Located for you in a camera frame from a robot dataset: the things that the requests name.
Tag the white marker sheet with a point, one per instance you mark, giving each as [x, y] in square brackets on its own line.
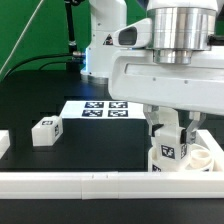
[102, 110]

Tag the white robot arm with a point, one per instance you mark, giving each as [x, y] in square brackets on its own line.
[172, 58]

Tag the black vertical pole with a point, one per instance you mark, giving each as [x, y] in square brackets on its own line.
[72, 66]

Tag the thin grey rod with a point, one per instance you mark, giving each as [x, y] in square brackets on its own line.
[25, 29]

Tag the white U-shaped fence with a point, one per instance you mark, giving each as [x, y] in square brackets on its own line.
[119, 185]

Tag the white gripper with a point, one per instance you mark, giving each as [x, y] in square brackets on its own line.
[198, 86]

